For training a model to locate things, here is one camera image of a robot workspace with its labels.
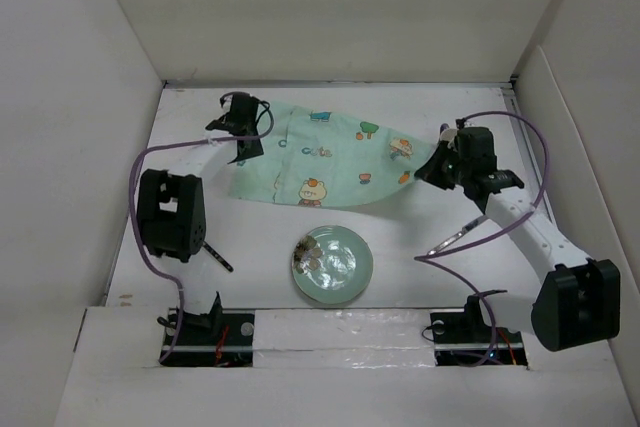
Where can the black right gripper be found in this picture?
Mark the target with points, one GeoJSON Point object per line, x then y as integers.
{"type": "Point", "coordinates": [429, 170]}

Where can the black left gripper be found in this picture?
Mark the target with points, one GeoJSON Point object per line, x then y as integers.
{"type": "Point", "coordinates": [254, 151]}

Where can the green cartoon print cloth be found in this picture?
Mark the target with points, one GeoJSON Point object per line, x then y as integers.
{"type": "Point", "coordinates": [325, 159]}

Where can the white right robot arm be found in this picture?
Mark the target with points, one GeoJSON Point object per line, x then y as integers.
{"type": "Point", "coordinates": [578, 301]}

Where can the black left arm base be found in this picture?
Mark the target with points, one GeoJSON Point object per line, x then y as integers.
{"type": "Point", "coordinates": [228, 344]}

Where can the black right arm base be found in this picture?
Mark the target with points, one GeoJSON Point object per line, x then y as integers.
{"type": "Point", "coordinates": [461, 337]}

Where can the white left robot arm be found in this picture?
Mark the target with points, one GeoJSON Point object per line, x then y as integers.
{"type": "Point", "coordinates": [166, 184]}

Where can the steel table knife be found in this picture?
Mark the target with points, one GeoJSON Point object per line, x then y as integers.
{"type": "Point", "coordinates": [470, 226]}

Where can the green floral plate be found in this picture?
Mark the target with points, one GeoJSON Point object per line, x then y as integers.
{"type": "Point", "coordinates": [332, 265]}

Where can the steel fork black handle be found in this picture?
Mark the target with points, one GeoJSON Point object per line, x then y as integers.
{"type": "Point", "coordinates": [218, 257]}

